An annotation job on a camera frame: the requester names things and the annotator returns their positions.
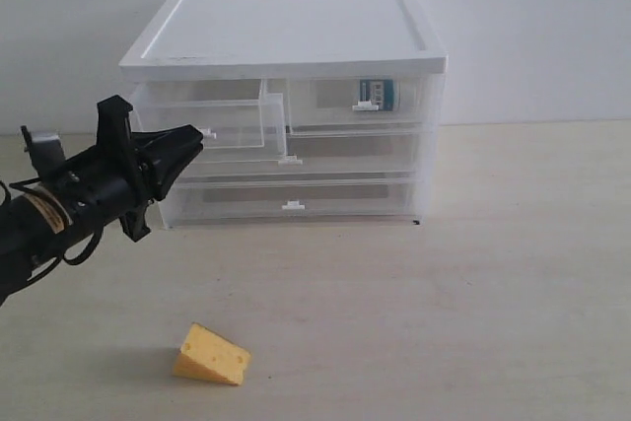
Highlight clear bottom wide drawer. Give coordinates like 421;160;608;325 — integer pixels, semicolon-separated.
159;178;424;228

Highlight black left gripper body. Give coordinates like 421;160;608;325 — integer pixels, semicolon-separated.
63;96;150;242

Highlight clear middle wide drawer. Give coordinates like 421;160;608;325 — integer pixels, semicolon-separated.
181;134;423;181

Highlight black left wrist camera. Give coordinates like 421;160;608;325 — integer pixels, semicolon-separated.
21;125;66;178

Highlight yellow cheese wedge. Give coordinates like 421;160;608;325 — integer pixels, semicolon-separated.
172;322;251;386

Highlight white plastic drawer cabinet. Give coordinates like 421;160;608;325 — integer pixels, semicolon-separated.
119;0;448;223

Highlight white capped pill bottle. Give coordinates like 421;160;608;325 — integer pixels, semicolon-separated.
352;78;418;113

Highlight clear wide drawer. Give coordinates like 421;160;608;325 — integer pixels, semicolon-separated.
181;134;423;181
159;178;424;228

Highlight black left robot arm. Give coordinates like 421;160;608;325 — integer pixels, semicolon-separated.
1;96;203;300

